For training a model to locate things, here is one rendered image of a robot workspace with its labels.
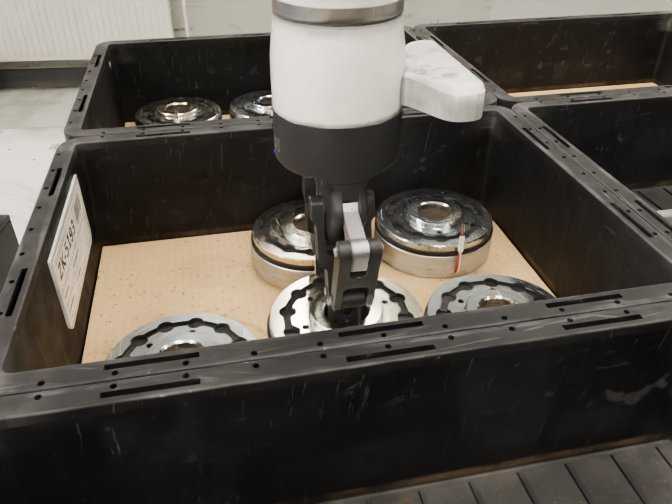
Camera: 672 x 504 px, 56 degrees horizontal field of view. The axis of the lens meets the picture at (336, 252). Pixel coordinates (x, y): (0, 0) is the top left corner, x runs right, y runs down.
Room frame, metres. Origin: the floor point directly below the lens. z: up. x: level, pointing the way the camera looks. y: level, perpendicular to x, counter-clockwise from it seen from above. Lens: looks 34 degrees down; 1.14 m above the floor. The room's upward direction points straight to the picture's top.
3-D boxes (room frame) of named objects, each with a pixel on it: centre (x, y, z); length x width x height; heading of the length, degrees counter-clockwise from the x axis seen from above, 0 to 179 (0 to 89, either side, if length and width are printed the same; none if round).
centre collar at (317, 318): (0.32, -0.01, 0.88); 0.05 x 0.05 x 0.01
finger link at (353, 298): (0.31, -0.01, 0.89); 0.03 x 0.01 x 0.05; 11
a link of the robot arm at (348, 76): (0.35, -0.02, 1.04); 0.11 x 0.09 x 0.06; 101
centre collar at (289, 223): (0.46, 0.02, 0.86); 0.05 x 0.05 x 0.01
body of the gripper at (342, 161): (0.35, 0.00, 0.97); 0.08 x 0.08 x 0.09
